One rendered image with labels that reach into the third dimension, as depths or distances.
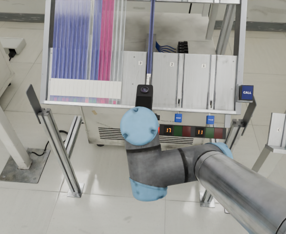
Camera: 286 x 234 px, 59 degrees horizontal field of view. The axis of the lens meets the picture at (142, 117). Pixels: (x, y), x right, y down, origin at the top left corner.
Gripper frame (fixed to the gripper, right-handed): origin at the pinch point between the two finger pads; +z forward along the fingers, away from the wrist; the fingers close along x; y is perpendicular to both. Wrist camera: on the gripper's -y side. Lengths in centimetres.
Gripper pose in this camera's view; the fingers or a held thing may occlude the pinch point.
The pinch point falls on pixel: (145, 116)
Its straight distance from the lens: 84.2
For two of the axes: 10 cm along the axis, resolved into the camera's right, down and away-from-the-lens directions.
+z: 0.5, 0.1, 10.0
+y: -0.6, 10.0, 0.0
